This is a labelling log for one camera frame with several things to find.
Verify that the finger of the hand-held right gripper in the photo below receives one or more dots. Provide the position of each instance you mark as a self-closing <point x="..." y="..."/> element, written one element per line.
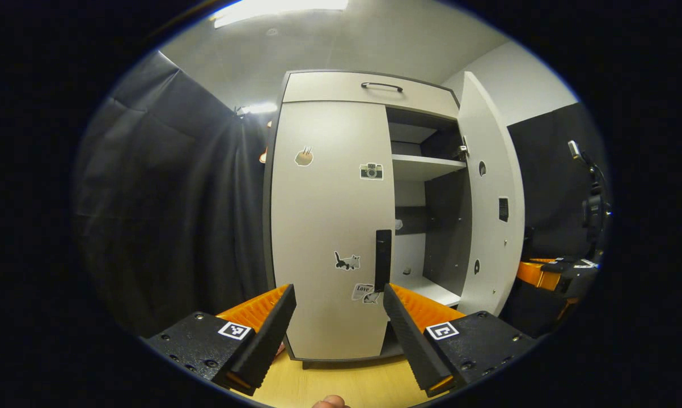
<point x="581" y="277"/>
<point x="539" y="275"/>

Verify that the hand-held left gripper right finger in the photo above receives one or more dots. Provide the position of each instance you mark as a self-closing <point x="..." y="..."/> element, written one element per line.
<point x="406" y="331"/>

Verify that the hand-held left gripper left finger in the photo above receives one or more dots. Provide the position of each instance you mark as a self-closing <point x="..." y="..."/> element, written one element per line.
<point x="272" y="328"/>

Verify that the beige cabinet door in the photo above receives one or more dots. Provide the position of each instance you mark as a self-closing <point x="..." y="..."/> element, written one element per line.
<point x="491" y="238"/>
<point x="329" y="221"/>

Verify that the grey double-door shoe cabinet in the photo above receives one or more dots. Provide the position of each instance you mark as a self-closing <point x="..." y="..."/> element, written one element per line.
<point x="445" y="226"/>

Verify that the white cabinet shelf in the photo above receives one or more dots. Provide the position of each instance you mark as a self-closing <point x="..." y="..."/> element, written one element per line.
<point x="431" y="289"/>
<point x="423" y="165"/>

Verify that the metal door hinge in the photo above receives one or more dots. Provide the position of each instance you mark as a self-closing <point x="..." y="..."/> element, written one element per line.
<point x="462" y="151"/>

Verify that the beige cabinet drawer front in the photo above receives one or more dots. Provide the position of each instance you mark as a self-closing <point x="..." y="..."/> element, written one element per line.
<point x="340" y="88"/>

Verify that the small ceiling light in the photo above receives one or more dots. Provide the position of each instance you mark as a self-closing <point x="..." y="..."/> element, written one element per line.
<point x="258" y="108"/>

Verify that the long ceiling light panel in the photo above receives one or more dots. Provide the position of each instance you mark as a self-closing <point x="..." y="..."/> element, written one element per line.
<point x="278" y="8"/>

